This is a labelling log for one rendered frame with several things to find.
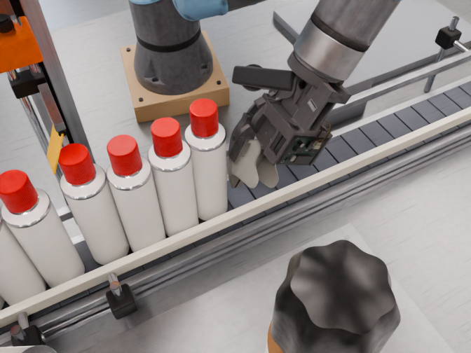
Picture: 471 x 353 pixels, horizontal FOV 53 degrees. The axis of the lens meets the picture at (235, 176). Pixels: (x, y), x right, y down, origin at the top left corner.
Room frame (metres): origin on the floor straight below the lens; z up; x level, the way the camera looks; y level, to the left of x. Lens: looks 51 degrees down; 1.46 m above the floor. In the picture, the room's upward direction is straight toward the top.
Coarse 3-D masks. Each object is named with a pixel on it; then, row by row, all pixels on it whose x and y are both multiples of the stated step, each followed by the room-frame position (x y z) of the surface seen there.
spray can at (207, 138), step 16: (192, 112) 0.40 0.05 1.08; (208, 112) 0.40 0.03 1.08; (192, 128) 0.40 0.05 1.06; (208, 128) 0.39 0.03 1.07; (224, 128) 0.42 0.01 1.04; (192, 144) 0.39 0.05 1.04; (208, 144) 0.39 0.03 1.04; (224, 144) 0.40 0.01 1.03; (192, 160) 0.39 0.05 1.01; (208, 160) 0.38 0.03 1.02; (224, 160) 0.40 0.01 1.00; (208, 176) 0.38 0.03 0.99; (224, 176) 0.40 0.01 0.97; (208, 192) 0.38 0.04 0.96; (224, 192) 0.39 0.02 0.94; (208, 208) 0.38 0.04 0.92; (224, 208) 0.39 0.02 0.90
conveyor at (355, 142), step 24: (456, 96) 0.66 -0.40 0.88; (384, 120) 0.59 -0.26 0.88; (408, 120) 0.59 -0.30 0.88; (432, 120) 0.59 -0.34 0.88; (336, 144) 0.54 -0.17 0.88; (360, 144) 0.54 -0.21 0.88; (288, 168) 0.49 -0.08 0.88; (312, 168) 0.49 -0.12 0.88; (360, 168) 0.49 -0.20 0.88; (240, 192) 0.44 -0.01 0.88; (264, 192) 0.44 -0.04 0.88; (312, 192) 0.44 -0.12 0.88; (96, 264) 0.31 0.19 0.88; (144, 264) 0.31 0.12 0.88; (48, 288) 0.28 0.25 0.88; (96, 288) 0.28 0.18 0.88; (48, 312) 0.25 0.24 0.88
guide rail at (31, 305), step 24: (456, 120) 0.56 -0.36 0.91; (384, 144) 0.50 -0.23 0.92; (408, 144) 0.52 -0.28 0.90; (336, 168) 0.46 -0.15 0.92; (288, 192) 0.41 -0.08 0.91; (240, 216) 0.37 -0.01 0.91; (168, 240) 0.33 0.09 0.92; (192, 240) 0.34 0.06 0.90; (120, 264) 0.30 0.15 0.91; (72, 288) 0.26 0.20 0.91; (0, 312) 0.23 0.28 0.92
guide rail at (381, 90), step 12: (444, 60) 0.65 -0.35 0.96; (456, 60) 0.65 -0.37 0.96; (468, 60) 0.67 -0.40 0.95; (420, 72) 0.62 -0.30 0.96; (432, 72) 0.63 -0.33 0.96; (384, 84) 0.59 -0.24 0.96; (396, 84) 0.59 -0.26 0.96; (408, 84) 0.61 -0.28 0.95; (360, 96) 0.56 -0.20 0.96; (372, 96) 0.57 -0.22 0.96; (336, 108) 0.54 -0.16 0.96; (348, 108) 0.55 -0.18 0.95; (228, 144) 0.46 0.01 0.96; (60, 216) 0.34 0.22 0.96; (72, 216) 0.34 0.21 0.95
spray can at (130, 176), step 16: (112, 144) 0.35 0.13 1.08; (128, 144) 0.35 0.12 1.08; (112, 160) 0.34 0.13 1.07; (128, 160) 0.33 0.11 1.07; (144, 160) 0.36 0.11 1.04; (112, 176) 0.34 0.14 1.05; (128, 176) 0.33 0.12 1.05; (144, 176) 0.34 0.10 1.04; (112, 192) 0.33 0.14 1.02; (128, 192) 0.32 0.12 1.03; (144, 192) 0.33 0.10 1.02; (128, 208) 0.32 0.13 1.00; (144, 208) 0.33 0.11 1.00; (128, 224) 0.32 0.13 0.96; (144, 224) 0.32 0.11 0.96; (160, 224) 0.34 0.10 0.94; (128, 240) 0.33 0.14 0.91; (144, 240) 0.32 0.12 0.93; (160, 240) 0.33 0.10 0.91
